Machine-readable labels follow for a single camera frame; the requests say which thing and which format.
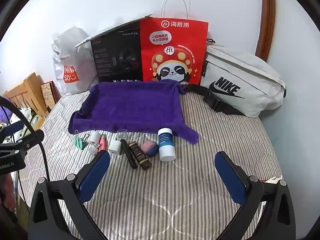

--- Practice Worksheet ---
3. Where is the black cosmetic tube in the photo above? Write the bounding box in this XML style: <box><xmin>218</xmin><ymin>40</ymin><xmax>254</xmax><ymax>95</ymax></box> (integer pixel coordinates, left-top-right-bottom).
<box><xmin>121</xmin><ymin>139</ymin><xmax>138</xmax><ymax>169</ymax></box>

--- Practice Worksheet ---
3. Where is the black cable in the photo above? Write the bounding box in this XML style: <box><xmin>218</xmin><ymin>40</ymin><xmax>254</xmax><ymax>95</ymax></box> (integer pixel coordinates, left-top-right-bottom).
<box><xmin>0</xmin><ymin>96</ymin><xmax>52</xmax><ymax>180</ymax></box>

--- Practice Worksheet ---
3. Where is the white and red flat object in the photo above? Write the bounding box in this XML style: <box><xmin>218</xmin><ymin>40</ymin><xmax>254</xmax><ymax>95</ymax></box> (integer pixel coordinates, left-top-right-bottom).
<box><xmin>259</xmin><ymin>176</ymin><xmax>284</xmax><ymax>184</ymax></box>

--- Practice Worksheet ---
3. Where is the purple towel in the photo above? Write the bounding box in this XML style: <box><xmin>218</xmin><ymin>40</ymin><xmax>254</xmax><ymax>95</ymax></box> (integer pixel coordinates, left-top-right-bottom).
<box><xmin>68</xmin><ymin>80</ymin><xmax>200</xmax><ymax>145</ymax></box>

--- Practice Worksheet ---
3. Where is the white waist bag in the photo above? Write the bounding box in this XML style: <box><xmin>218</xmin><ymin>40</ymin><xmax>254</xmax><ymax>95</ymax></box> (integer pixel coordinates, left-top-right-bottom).
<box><xmin>187</xmin><ymin>39</ymin><xmax>287</xmax><ymax>118</ymax></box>

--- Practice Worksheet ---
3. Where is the white plastic shopping bag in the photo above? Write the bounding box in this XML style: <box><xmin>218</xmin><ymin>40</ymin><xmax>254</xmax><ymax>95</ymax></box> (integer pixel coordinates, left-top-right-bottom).
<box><xmin>51</xmin><ymin>26</ymin><xmax>99</xmax><ymax>95</ymax></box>

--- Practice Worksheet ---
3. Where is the pink and blue eraser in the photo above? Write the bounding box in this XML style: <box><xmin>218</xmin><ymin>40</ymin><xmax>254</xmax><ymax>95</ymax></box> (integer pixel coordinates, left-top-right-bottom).
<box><xmin>141</xmin><ymin>141</ymin><xmax>158</xmax><ymax>157</ymax></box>

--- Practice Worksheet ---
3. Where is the striped bedsheet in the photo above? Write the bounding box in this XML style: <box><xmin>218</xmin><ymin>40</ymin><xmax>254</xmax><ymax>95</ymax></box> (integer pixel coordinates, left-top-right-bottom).
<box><xmin>15</xmin><ymin>87</ymin><xmax>284</xmax><ymax>240</ymax></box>

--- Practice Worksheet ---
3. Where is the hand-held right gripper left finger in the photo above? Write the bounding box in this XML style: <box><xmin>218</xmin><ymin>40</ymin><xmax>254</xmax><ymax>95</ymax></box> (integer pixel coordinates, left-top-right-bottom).
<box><xmin>29</xmin><ymin>151</ymin><xmax>111</xmax><ymax>240</ymax></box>

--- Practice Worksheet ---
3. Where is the white tape roll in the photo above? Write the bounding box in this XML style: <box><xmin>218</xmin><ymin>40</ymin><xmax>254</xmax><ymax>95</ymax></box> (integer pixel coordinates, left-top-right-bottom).
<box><xmin>89</xmin><ymin>132</ymin><xmax>101</xmax><ymax>145</ymax></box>

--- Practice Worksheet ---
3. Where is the green binder clip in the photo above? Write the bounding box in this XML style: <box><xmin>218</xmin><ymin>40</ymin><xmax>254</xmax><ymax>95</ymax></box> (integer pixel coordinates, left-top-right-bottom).
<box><xmin>73</xmin><ymin>131</ymin><xmax>90</xmax><ymax>150</ymax></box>

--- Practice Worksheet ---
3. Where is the wooden headboard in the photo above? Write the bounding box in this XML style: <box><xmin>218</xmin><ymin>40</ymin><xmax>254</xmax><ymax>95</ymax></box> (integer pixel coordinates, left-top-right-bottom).
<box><xmin>2</xmin><ymin>72</ymin><xmax>49</xmax><ymax>117</ymax></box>

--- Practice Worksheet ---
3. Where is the person's left hand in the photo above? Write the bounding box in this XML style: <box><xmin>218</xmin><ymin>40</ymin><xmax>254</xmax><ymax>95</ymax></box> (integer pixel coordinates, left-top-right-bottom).
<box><xmin>0</xmin><ymin>174</ymin><xmax>17</xmax><ymax>217</ymax></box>

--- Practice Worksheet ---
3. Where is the brown patterned box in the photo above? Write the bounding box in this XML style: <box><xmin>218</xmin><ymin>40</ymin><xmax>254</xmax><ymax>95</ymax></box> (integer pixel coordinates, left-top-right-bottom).
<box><xmin>41</xmin><ymin>81</ymin><xmax>62</xmax><ymax>110</ymax></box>

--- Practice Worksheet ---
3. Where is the white bottle with blue label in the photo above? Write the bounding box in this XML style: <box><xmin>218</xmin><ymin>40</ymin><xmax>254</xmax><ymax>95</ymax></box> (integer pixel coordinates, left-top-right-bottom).
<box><xmin>157</xmin><ymin>127</ymin><xmax>176</xmax><ymax>162</ymax></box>

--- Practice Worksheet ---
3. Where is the pink eraser pen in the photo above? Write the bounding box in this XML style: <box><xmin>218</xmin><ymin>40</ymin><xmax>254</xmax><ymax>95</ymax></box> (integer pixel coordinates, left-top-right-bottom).
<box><xmin>98</xmin><ymin>135</ymin><xmax>108</xmax><ymax>153</ymax></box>

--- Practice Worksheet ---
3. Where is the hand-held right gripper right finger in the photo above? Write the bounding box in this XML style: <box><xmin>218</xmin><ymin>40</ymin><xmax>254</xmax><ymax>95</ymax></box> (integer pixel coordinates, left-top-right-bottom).
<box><xmin>214</xmin><ymin>151</ymin><xmax>295</xmax><ymax>240</ymax></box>

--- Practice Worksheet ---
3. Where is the black cardboard box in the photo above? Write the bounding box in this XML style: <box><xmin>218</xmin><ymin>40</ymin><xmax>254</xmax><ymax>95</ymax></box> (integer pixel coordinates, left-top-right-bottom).
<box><xmin>75</xmin><ymin>14</ymin><xmax>153</xmax><ymax>83</ymax></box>

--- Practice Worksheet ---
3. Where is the white charger plug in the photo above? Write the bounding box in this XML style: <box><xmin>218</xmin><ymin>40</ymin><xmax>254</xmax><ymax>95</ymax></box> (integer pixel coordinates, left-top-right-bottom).
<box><xmin>108</xmin><ymin>140</ymin><xmax>123</xmax><ymax>155</ymax></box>

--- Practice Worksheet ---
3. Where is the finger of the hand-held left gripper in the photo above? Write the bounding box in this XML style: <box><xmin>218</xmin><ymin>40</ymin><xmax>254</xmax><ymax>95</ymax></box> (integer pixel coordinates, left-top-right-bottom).
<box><xmin>0</xmin><ymin>120</ymin><xmax>28</xmax><ymax>137</ymax></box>
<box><xmin>24</xmin><ymin>129</ymin><xmax>45</xmax><ymax>153</ymax></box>

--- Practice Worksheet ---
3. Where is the wooden door frame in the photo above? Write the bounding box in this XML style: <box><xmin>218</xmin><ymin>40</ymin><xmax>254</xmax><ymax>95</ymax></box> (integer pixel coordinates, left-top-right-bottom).
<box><xmin>255</xmin><ymin>0</ymin><xmax>276</xmax><ymax>60</ymax></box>

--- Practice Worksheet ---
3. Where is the red paper bag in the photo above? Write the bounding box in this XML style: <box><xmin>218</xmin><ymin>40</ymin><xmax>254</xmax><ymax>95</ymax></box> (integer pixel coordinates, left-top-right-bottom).
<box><xmin>139</xmin><ymin>0</ymin><xmax>209</xmax><ymax>85</ymax></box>

